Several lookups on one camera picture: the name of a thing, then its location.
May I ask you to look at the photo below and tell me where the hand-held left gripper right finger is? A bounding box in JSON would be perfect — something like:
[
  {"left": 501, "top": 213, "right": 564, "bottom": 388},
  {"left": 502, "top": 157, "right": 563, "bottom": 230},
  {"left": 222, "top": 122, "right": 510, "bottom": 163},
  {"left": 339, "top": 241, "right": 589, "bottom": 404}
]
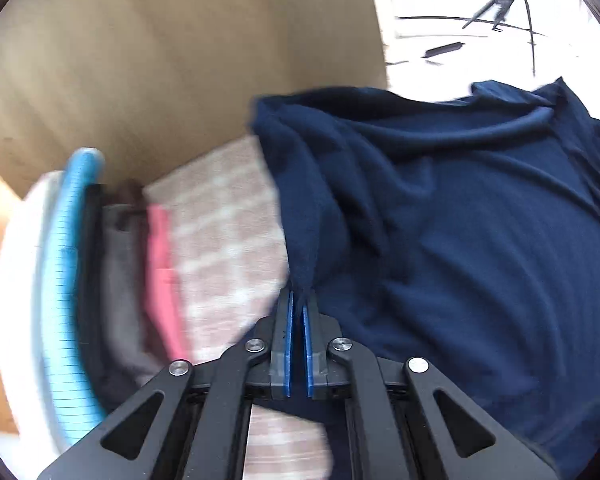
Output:
[{"left": 300, "top": 292, "right": 561, "bottom": 480}]

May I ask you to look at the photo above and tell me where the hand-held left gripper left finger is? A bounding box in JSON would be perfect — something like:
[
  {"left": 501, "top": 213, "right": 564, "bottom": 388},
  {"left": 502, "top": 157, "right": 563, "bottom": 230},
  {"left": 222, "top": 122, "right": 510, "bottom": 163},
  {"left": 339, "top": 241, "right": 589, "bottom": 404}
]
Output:
[{"left": 36, "top": 287, "right": 295, "bottom": 480}]

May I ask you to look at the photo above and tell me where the navy blue shirt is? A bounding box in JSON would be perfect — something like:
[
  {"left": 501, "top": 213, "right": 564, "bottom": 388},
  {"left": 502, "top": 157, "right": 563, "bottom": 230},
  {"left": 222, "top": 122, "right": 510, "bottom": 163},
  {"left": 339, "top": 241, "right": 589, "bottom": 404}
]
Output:
[{"left": 250, "top": 77, "right": 600, "bottom": 480}]

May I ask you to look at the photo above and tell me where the stack of folded clothes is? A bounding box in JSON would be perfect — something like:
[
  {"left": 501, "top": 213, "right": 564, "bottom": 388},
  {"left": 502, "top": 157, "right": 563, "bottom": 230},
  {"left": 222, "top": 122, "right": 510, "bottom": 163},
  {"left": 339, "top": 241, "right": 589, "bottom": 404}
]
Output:
[{"left": 40, "top": 147, "right": 108, "bottom": 446}]

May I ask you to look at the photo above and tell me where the pink checked bed sheet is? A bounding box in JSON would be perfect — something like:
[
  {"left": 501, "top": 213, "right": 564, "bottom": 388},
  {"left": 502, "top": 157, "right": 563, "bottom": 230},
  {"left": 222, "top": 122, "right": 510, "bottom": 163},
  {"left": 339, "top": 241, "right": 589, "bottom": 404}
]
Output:
[{"left": 142, "top": 137, "right": 331, "bottom": 480}]

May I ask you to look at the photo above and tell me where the pink folded garment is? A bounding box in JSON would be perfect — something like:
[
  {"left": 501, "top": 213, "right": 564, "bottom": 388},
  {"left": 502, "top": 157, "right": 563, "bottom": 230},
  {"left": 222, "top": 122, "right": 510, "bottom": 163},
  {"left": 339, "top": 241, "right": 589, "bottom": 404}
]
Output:
[{"left": 147, "top": 205, "right": 191, "bottom": 361}]

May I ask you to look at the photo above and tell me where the grey folded garment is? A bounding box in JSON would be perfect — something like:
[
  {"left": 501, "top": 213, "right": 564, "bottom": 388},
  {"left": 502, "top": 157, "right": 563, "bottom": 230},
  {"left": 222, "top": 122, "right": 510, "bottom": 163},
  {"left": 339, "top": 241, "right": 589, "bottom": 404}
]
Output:
[{"left": 100, "top": 202, "right": 166, "bottom": 401}]

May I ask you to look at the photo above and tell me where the black folded garment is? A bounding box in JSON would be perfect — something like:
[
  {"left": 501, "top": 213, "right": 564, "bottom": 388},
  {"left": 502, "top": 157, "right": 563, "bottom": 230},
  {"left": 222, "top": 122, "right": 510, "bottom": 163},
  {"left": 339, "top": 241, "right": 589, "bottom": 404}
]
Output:
[{"left": 77, "top": 185, "right": 112, "bottom": 411}]

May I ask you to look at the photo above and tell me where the white folded garment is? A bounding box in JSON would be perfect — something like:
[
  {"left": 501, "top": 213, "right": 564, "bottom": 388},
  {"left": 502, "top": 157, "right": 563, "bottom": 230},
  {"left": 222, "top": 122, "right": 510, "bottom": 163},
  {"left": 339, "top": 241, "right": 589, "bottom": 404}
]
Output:
[{"left": 0, "top": 170, "right": 76, "bottom": 453}]

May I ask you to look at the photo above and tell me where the light wooden panel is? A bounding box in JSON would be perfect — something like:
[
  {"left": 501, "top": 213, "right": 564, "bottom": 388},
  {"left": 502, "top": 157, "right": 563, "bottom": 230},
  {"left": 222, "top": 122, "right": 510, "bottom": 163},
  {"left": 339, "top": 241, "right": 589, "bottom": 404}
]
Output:
[{"left": 0, "top": 0, "right": 391, "bottom": 211}]

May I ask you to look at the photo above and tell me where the black tripod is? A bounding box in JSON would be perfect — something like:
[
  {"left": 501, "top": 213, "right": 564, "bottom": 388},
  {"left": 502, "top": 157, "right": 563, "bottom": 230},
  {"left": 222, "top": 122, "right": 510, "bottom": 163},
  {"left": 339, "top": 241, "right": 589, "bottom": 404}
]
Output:
[{"left": 462, "top": 0, "right": 548, "bottom": 71}]

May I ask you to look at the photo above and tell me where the black inline cable adapter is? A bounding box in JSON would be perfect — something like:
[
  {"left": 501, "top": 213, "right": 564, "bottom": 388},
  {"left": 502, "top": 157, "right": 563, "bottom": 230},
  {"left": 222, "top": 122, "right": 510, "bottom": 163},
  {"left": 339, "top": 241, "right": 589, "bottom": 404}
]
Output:
[{"left": 422, "top": 40, "right": 466, "bottom": 58}]

